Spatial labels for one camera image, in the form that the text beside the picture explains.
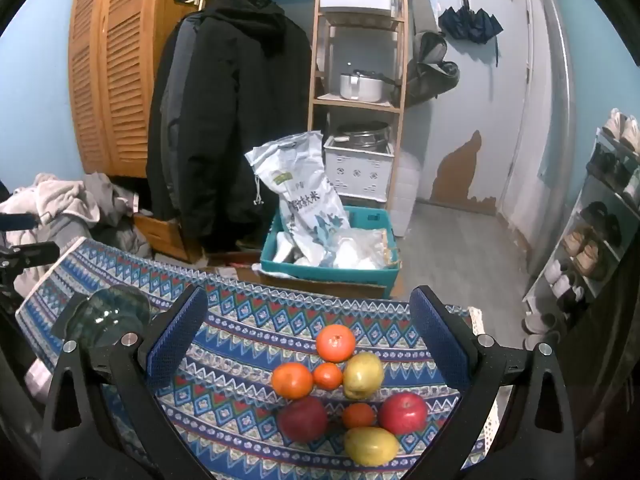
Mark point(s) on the wooden shelf rack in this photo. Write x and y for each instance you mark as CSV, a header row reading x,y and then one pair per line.
x,y
320,60

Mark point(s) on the open cardboard box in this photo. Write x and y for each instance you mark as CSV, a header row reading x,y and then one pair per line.
x,y
235,272

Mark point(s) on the small tangerine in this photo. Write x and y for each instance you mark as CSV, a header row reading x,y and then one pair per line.
x,y
358,416
327,376

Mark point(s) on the grey clothing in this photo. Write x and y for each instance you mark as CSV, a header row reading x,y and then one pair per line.
x,y
105,200

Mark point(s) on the dark red apple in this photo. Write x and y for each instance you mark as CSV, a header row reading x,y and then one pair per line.
x,y
302,419

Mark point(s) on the wooden drawer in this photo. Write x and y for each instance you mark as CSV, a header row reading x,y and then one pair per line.
x,y
160,232

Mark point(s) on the steel steamer pot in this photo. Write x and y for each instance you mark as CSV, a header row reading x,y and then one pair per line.
x,y
362,137

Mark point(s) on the white shoe rack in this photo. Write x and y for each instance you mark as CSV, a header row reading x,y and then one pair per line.
x,y
607,187

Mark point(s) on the wooden louvered wardrobe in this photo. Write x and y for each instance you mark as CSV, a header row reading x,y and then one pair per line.
x,y
125,60

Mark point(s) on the blue patterned tablecloth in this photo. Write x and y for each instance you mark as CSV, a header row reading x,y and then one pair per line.
x,y
240,320

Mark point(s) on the white cooking pot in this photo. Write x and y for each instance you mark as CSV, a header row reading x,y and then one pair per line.
x,y
360,87

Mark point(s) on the black hooded coat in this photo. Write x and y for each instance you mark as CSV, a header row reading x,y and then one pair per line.
x,y
240,110

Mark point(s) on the dark blue umbrella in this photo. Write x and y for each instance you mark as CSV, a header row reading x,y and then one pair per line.
x,y
470,22

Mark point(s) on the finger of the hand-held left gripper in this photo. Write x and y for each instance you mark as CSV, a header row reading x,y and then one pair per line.
x,y
35,255
20,221

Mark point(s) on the white rice bag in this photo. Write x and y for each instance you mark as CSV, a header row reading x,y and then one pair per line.
x,y
300,195

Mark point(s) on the teal plastic crate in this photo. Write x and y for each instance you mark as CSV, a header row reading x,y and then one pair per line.
x,y
325,275

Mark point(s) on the bright red apple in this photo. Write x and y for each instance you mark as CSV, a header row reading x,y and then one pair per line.
x,y
403,413

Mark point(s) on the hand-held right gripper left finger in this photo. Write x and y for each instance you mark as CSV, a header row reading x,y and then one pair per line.
x,y
175,340

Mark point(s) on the orange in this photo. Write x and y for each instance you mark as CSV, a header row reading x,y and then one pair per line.
x,y
336,343
292,380

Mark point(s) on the clear plastic bags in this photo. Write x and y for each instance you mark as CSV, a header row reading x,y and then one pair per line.
x,y
360,250

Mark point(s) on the pale blue door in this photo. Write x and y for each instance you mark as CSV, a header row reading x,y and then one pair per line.
x,y
522,85

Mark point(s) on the dark grey jacket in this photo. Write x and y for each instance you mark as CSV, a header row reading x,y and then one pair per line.
x,y
167,110

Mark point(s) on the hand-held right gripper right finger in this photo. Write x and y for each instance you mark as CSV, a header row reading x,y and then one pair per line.
x,y
440,335

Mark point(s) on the white plastic basket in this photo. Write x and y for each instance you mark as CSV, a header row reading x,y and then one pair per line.
x,y
355,172

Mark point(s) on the grey backpack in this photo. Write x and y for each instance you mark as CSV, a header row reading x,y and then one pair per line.
x,y
430,75

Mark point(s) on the dark green glass plate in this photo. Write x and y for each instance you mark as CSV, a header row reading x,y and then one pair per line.
x,y
107,312

